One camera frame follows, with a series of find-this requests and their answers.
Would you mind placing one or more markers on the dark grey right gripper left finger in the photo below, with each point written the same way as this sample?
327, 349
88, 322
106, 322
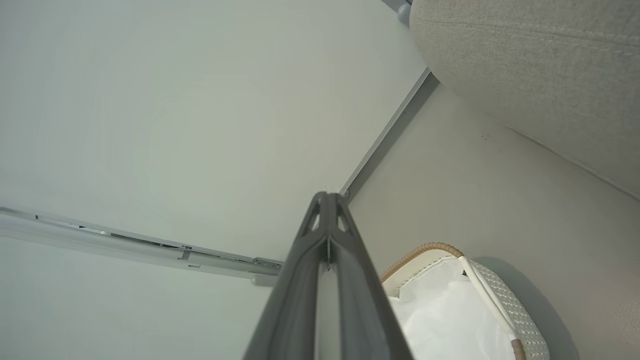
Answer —
290, 300

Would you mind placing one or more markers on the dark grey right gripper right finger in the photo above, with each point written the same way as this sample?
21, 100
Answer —
365, 310

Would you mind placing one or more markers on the white woven laundry basket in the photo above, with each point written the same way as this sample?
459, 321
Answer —
450, 315

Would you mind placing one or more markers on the grey round sofa leg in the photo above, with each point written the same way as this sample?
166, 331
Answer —
404, 12

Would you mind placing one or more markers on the grey partition wall post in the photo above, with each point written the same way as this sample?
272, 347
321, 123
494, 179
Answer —
140, 250

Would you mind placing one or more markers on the grey wall base rail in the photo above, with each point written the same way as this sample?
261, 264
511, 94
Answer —
390, 130

